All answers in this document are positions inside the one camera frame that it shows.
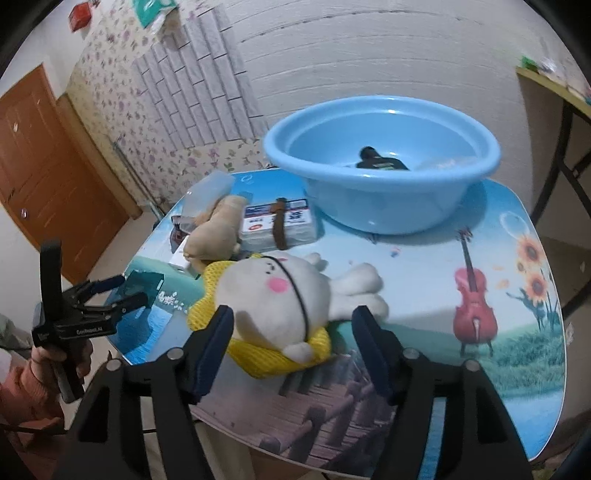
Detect green packet on wall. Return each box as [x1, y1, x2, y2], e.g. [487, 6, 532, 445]
[132, 0, 177, 28]

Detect yellow side table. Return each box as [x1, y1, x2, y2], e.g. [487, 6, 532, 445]
[516, 64, 591, 319]

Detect grey red snack packet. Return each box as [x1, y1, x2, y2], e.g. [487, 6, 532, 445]
[169, 215, 195, 253]

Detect red box on wall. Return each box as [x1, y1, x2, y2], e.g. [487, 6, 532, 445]
[68, 1, 92, 32]

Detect tan bear plush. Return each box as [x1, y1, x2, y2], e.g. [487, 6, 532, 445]
[183, 195, 249, 274]

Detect bag of cotton swabs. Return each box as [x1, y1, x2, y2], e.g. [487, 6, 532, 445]
[415, 156, 478, 171]

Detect card box with brown strap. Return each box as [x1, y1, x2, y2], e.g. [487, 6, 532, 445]
[238, 197, 318, 253]

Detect clear box of toothpicks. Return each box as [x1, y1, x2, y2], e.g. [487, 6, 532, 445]
[180, 170, 235, 223]

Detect white power adapter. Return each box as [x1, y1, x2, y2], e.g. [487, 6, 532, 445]
[168, 236, 199, 278]

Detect orange sleeved left forearm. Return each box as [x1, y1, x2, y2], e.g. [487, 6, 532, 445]
[0, 359, 70, 480]

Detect white bunny plush yellow net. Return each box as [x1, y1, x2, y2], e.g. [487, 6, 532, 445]
[187, 252, 389, 379]

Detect person's left hand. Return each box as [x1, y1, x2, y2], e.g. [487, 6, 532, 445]
[30, 340, 93, 391]

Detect light blue plastic basin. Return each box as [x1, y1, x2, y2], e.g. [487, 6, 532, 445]
[263, 95, 501, 235]

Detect grey dustpan with handle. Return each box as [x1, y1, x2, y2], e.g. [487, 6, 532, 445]
[111, 141, 165, 221]

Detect black lotion bottle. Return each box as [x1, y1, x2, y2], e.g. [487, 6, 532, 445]
[356, 146, 409, 171]

